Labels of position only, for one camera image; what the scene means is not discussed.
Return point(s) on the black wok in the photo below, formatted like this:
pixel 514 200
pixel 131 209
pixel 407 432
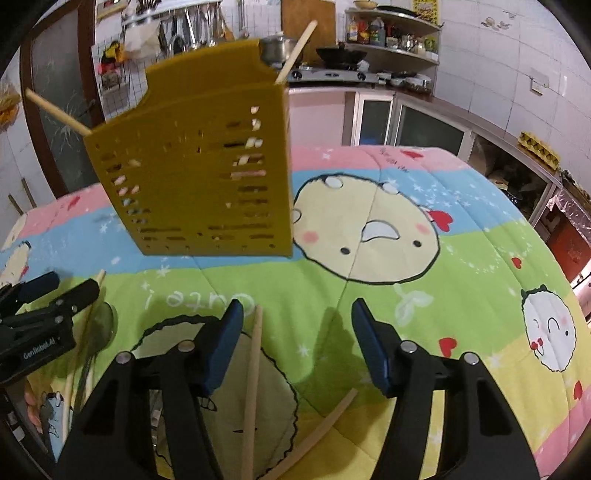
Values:
pixel 341 55

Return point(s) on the white wall socket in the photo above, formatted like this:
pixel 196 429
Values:
pixel 539 82

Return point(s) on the black pan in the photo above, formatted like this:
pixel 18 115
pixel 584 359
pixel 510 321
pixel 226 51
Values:
pixel 397 10

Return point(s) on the wall sticker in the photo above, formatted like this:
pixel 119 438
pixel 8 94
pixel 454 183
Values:
pixel 496 23

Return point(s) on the steel cooking pot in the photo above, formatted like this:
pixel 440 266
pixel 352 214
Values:
pixel 277 48

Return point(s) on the metal corner shelf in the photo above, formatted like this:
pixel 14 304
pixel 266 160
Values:
pixel 397 55

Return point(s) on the cartoon printed blanket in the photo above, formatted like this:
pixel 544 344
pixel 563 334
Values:
pixel 461 258

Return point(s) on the hanging utensil rack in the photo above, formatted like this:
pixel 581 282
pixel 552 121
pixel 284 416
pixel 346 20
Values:
pixel 184 23

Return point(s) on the beige bowl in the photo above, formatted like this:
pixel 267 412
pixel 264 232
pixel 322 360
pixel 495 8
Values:
pixel 365 4

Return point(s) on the bent wooden chopstick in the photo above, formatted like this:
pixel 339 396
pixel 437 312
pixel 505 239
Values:
pixel 323 427

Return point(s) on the yellow wall poster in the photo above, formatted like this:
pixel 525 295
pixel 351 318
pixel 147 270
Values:
pixel 425 11

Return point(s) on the kitchen counter cabinet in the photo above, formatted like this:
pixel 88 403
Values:
pixel 415 124

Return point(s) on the yellow slotted utensil holder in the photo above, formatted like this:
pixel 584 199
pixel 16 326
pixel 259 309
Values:
pixel 194 152

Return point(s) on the wooden cutting board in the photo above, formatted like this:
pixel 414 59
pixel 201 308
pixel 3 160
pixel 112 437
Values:
pixel 318 27

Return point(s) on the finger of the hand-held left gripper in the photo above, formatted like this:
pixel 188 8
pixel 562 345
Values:
pixel 39 286
pixel 78 295

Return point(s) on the gas stove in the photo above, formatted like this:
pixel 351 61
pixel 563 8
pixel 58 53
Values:
pixel 332 74

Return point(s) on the cooking oil bottle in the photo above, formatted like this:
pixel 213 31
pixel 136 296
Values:
pixel 377 32

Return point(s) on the brown framed glass door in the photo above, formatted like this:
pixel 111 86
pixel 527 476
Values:
pixel 55 69

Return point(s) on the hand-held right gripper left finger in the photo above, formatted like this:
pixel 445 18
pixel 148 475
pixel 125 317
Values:
pixel 226 344

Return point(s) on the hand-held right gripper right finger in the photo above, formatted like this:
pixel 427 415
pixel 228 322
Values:
pixel 369 350

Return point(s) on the yellow egg carton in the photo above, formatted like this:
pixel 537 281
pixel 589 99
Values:
pixel 538 147

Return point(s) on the hanging plastic bag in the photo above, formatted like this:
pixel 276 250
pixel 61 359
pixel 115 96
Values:
pixel 9 104

